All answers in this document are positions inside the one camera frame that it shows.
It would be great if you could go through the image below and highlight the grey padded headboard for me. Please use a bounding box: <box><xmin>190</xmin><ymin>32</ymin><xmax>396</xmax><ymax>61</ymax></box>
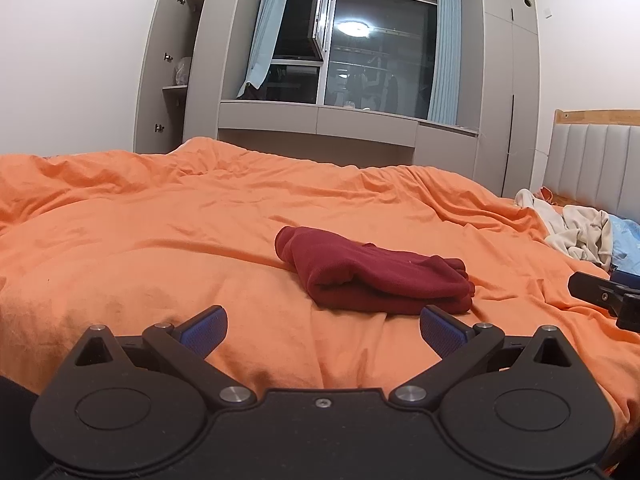
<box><xmin>542</xmin><ymin>108</ymin><xmax>640</xmax><ymax>222</ymax></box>

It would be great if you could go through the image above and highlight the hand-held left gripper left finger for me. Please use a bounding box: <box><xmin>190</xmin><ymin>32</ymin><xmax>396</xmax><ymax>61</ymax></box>
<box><xmin>74</xmin><ymin>304</ymin><xmax>259</xmax><ymax>411</ymax></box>

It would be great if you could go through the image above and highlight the glass window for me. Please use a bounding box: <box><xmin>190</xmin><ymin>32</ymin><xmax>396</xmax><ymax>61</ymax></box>
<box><xmin>267</xmin><ymin>0</ymin><xmax>440</xmax><ymax>114</ymax></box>

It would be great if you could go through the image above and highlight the dark bag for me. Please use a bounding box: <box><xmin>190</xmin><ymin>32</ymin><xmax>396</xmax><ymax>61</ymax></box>
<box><xmin>236</xmin><ymin>81</ymin><xmax>272</xmax><ymax>101</ymax></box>

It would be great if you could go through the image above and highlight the orange blanket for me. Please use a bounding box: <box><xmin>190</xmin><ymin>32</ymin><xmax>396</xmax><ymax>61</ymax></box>
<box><xmin>0</xmin><ymin>136</ymin><xmax>640</xmax><ymax>461</ymax></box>

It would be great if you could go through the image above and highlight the light blue cloth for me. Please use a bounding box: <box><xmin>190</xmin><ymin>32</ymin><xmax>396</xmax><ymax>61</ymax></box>
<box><xmin>607</xmin><ymin>214</ymin><xmax>640</xmax><ymax>277</ymax></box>

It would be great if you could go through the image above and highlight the grey built-in wardrobe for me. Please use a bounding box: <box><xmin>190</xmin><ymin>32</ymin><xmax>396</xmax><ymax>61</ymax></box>
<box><xmin>132</xmin><ymin>0</ymin><xmax>542</xmax><ymax>199</ymax></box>

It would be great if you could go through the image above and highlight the dark red shirt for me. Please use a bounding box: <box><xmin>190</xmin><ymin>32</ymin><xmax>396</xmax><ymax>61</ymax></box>
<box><xmin>274</xmin><ymin>226</ymin><xmax>476</xmax><ymax>316</ymax></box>

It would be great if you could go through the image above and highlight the light blue curtain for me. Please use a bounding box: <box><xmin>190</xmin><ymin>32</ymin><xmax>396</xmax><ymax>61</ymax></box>
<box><xmin>426</xmin><ymin>0</ymin><xmax>462</xmax><ymax>126</ymax></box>
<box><xmin>241</xmin><ymin>0</ymin><xmax>297</xmax><ymax>92</ymax></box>

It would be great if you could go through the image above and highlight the cream crumpled cloth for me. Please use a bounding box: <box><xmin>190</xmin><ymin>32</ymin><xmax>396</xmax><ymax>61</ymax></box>
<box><xmin>514</xmin><ymin>188</ymin><xmax>614</xmax><ymax>267</ymax></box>

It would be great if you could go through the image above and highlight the translucent plastic bag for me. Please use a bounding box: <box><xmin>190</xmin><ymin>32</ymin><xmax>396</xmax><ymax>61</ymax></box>
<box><xmin>172</xmin><ymin>55</ymin><xmax>193</xmax><ymax>87</ymax></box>

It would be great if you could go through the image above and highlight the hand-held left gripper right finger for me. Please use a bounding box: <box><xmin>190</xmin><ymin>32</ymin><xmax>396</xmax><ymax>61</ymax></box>
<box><xmin>389</xmin><ymin>305</ymin><xmax>576</xmax><ymax>411</ymax></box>

